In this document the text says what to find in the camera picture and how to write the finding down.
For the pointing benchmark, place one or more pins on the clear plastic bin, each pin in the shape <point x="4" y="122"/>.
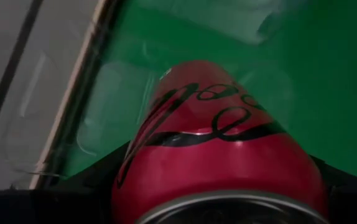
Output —
<point x="113" y="93"/>

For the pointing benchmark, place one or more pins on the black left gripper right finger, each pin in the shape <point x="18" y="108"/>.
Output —
<point x="355" y="202"/>

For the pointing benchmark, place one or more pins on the red cola can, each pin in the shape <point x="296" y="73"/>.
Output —
<point x="222" y="168"/>

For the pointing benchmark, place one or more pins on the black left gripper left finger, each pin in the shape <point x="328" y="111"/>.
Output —
<point x="41" y="207"/>

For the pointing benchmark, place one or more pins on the black metal table frame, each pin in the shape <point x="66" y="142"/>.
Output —
<point x="107" y="31"/>

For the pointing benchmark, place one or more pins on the green table mat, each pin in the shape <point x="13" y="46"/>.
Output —
<point x="321" y="109"/>

